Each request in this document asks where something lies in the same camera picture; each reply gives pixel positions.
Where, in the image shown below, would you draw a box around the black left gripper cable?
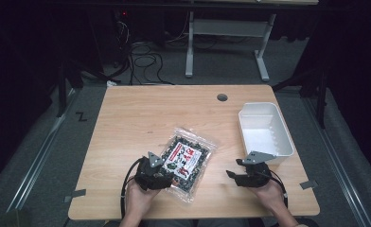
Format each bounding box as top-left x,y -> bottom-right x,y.
119,157 -> 144,219

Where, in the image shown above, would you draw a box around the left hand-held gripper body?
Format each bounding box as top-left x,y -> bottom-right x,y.
133,151 -> 172,192

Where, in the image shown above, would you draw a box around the person's left hand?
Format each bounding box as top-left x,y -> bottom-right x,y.
124,179 -> 163,219

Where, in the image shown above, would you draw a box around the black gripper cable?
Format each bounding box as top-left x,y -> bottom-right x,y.
262,169 -> 290,210
119,157 -> 144,219

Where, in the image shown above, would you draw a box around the white metal desk frame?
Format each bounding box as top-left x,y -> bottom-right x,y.
185,10 -> 278,82

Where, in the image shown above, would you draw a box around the person's right hand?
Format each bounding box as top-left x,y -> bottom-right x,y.
252,178 -> 287,214

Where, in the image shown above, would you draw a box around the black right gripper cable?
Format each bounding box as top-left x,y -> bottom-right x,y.
262,169 -> 290,210

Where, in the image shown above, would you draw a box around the aluminium floor rail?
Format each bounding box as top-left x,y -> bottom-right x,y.
5,87 -> 78,213
301,96 -> 371,227

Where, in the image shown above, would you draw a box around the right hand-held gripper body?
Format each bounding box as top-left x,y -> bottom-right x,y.
234,150 -> 277,189

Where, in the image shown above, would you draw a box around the grey tape strip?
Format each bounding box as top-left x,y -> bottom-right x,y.
299,179 -> 319,190
62,188 -> 88,203

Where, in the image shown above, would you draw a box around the black metal stand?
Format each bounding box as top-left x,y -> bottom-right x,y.
271,61 -> 330,130
54,60 -> 115,118

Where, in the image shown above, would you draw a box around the clear bag of dark snacks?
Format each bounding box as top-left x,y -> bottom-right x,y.
158,126 -> 219,204

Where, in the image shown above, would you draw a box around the white plastic bin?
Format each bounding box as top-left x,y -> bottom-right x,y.
238,101 -> 295,166

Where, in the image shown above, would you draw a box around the black floor cables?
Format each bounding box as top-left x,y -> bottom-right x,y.
111,18 -> 176,86

